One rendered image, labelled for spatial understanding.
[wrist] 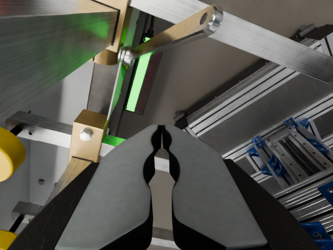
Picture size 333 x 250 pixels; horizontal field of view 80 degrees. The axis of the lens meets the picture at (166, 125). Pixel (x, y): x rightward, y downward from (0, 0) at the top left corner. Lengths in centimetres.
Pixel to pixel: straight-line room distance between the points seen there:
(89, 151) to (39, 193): 50
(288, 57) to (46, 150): 65
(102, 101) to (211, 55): 81
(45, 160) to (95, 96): 34
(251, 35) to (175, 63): 89
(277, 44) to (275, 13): 96
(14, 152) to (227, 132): 97
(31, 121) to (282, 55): 39
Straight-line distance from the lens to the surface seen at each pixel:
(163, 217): 193
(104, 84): 45
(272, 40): 29
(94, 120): 36
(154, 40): 18
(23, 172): 76
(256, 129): 118
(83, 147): 38
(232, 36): 27
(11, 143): 34
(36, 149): 72
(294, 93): 117
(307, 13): 133
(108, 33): 22
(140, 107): 46
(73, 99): 58
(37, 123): 40
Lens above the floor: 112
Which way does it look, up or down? 60 degrees down
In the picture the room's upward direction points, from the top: 177 degrees clockwise
